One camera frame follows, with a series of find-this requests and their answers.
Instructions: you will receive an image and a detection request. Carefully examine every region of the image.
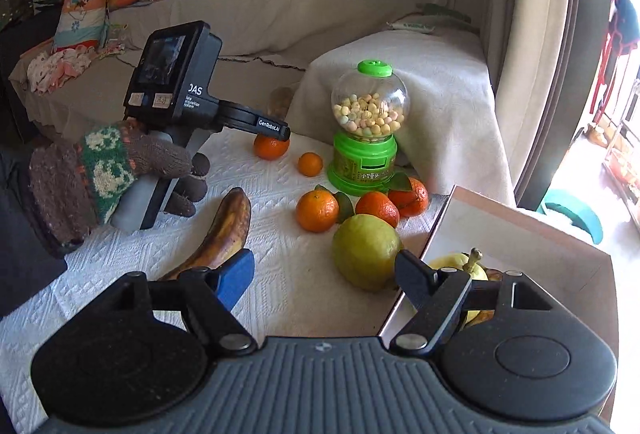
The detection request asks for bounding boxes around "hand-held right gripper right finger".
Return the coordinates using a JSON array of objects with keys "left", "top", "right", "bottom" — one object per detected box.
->
[{"left": 390, "top": 250, "right": 553, "bottom": 359}]

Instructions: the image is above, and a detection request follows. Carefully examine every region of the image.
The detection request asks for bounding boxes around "printed striped pillow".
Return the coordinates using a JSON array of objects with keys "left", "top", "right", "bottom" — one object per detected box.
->
[{"left": 52, "top": 0, "right": 110, "bottom": 53}]

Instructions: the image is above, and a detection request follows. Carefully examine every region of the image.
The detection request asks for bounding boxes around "metal balcony rack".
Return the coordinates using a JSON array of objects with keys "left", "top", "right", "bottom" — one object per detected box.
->
[{"left": 582, "top": 78, "right": 640, "bottom": 211}]

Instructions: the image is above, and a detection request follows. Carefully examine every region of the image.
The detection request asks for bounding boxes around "cream cloth cover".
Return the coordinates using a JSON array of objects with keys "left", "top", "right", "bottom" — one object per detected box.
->
[{"left": 287, "top": 31, "right": 516, "bottom": 211}]

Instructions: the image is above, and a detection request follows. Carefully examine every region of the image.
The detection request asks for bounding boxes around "green lemon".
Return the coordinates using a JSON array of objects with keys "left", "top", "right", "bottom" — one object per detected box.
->
[{"left": 332, "top": 213, "right": 404, "bottom": 292}]

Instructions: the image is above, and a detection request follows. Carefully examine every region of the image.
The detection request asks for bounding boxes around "teal curved object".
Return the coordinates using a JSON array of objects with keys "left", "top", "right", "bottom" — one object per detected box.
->
[{"left": 541, "top": 191, "right": 604, "bottom": 245}]

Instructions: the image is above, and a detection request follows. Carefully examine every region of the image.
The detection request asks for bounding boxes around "yellow pear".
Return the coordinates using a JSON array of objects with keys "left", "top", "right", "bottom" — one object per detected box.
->
[{"left": 429, "top": 248, "right": 489, "bottom": 330}]

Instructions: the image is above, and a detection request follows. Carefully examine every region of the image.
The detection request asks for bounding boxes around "beige curtain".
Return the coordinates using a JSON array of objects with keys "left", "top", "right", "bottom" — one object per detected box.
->
[{"left": 487, "top": 0, "right": 617, "bottom": 215}]

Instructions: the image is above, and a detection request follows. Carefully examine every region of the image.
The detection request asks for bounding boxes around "green white packet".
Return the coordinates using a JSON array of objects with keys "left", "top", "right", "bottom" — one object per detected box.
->
[{"left": 387, "top": 2, "right": 481, "bottom": 35}]

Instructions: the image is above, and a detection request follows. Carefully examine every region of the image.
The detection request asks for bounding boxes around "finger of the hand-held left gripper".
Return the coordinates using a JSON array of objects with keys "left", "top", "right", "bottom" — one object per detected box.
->
[{"left": 216, "top": 100, "right": 292, "bottom": 143}]

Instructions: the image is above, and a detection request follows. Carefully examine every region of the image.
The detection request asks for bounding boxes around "white textured tablecloth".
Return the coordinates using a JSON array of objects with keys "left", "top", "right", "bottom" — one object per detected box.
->
[{"left": 0, "top": 114, "right": 451, "bottom": 434}]

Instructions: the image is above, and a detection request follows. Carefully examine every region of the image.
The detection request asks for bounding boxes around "orange tangerine with leaf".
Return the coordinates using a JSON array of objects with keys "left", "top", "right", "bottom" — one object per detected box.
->
[
  {"left": 387, "top": 175, "right": 430, "bottom": 218},
  {"left": 296, "top": 184, "right": 356, "bottom": 233}
]

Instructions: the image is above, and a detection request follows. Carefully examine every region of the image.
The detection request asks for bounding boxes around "pile of baby clothes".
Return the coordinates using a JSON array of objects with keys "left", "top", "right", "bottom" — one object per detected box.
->
[{"left": 25, "top": 38, "right": 126, "bottom": 95}]

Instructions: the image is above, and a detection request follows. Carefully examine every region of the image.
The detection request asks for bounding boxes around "pink cardboard box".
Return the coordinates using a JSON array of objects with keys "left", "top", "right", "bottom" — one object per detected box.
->
[{"left": 377, "top": 185, "right": 617, "bottom": 422}]

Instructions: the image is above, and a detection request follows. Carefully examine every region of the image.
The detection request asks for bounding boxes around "person's left hand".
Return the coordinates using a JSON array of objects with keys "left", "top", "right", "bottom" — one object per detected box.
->
[{"left": 27, "top": 121, "right": 210, "bottom": 247}]

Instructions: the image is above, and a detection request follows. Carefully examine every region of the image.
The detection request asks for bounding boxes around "green candy dispenser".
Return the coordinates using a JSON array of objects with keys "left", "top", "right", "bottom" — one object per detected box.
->
[{"left": 327, "top": 58, "right": 411, "bottom": 197}]

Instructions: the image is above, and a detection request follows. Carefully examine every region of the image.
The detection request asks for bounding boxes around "small orange tangerine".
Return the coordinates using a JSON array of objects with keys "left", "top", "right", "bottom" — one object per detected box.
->
[{"left": 298, "top": 152, "right": 323, "bottom": 177}]

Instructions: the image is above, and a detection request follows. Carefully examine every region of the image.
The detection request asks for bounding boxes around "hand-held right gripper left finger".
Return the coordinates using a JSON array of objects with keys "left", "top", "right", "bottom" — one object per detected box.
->
[{"left": 116, "top": 248, "right": 259, "bottom": 356}]

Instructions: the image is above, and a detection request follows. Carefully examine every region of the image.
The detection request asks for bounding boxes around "red hanging garment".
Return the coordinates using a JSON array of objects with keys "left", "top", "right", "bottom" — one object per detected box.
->
[{"left": 597, "top": 0, "right": 640, "bottom": 115}]

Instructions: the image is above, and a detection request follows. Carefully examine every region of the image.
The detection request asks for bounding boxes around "brown spotted banana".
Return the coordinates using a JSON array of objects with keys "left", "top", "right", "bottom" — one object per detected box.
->
[
  {"left": 159, "top": 188, "right": 252, "bottom": 282},
  {"left": 465, "top": 268, "right": 504, "bottom": 330}
]

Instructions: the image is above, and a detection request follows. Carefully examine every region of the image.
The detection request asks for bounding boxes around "beige covered sofa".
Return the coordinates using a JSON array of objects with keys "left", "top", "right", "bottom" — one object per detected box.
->
[{"left": 7, "top": 0, "right": 488, "bottom": 137}]

